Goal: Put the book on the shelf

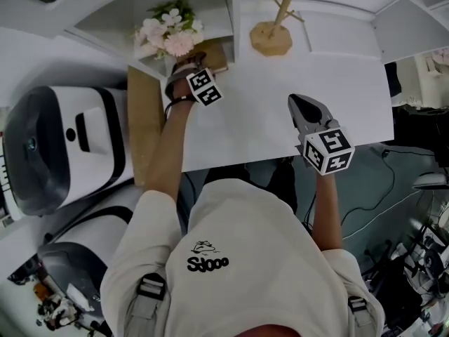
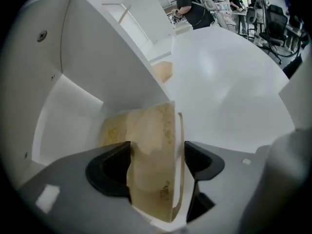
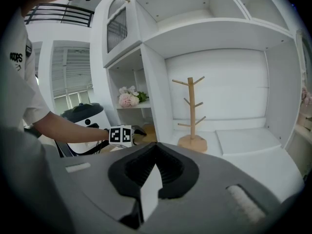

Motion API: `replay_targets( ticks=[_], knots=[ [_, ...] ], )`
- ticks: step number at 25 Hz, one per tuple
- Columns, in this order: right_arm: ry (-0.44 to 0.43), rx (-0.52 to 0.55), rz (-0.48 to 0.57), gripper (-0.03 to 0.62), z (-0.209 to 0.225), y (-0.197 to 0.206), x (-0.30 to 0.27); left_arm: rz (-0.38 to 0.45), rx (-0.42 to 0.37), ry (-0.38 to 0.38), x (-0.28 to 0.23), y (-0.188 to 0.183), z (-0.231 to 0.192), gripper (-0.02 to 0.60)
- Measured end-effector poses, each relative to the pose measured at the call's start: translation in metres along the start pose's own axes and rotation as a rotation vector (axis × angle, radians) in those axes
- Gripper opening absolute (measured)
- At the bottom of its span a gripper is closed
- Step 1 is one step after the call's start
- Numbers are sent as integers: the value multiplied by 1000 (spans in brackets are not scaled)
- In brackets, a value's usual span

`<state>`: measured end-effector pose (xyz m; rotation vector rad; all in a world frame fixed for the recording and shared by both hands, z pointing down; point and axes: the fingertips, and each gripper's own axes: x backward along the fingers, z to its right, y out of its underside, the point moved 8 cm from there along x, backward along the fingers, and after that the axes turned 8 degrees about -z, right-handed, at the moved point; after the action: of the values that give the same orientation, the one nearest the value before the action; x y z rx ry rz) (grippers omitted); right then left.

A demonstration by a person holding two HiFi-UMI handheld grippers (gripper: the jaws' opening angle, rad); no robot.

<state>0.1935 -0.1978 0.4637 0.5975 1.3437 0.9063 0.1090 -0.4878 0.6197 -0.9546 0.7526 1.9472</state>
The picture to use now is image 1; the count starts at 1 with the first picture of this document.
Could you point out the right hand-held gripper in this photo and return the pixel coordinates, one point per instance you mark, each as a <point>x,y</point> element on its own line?
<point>329,151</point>

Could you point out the white lace covered furniture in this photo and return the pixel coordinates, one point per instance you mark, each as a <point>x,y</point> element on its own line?
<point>417,79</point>

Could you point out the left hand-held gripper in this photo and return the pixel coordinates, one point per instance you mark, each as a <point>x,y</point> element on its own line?
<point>207,88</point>

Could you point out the white desk with drawers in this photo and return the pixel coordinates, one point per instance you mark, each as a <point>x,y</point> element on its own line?
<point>266,93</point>

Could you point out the person's left forearm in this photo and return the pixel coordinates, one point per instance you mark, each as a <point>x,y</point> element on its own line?
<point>170,146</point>

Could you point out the person's left hand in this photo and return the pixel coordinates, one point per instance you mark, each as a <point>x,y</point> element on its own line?
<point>183,90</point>

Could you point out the brown cardboard box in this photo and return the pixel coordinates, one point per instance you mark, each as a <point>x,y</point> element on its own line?
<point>144,118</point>

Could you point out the wooden mug tree stand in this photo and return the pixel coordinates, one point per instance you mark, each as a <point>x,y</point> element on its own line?
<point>271,40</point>

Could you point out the white robot with black top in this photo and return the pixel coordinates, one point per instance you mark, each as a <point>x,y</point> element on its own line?
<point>42,146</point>
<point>80,258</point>

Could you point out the pink and white flower bunch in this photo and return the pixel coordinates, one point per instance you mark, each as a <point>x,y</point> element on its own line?
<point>172,33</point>

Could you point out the person's beige printed shirt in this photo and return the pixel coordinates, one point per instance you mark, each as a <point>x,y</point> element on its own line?
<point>252,258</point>

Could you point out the small pink flower bouquet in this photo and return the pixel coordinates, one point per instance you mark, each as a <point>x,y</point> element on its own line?
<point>443,54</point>

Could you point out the person's right forearm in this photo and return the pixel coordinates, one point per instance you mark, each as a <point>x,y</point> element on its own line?
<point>328,212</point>

